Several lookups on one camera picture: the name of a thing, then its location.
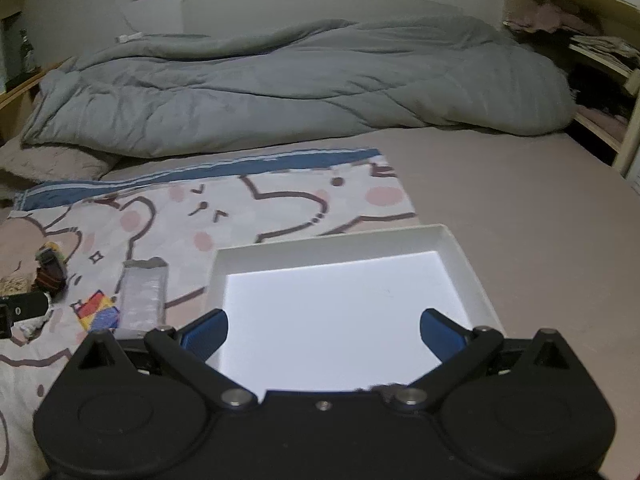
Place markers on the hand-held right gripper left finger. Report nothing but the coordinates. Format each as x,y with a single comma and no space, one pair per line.
205,334

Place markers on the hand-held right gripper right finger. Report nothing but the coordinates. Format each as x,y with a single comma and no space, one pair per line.
442,334

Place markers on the white tissue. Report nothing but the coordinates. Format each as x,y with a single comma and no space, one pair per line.
31,327

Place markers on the colourful patterned card box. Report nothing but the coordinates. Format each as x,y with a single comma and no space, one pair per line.
97,311

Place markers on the clear wet wipe packet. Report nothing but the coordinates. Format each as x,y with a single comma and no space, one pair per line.
142,296

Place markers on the white shallow cardboard box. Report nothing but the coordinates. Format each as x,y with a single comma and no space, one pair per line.
345,310

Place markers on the small yellow black toy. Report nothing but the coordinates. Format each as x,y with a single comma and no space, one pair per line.
51,266

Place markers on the cartoon printed blanket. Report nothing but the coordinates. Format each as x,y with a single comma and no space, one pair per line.
165,210

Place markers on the beige pillow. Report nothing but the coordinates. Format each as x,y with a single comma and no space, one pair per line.
50,162

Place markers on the wooden bedside shelf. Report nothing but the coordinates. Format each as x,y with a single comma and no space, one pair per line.
15,85

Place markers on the dark glass bottle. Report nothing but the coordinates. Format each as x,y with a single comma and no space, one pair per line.
25,51

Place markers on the grey quilted comforter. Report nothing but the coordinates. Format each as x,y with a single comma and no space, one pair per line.
300,82

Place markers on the white comforter tag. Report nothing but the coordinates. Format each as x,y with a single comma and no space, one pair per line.
128,37

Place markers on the folded light clothes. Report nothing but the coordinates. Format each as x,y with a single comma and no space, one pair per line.
602,46

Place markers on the pile of pink clothes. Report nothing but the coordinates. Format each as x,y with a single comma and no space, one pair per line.
542,17

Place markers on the cream open wardrobe shelf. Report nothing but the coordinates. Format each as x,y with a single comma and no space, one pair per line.
607,35

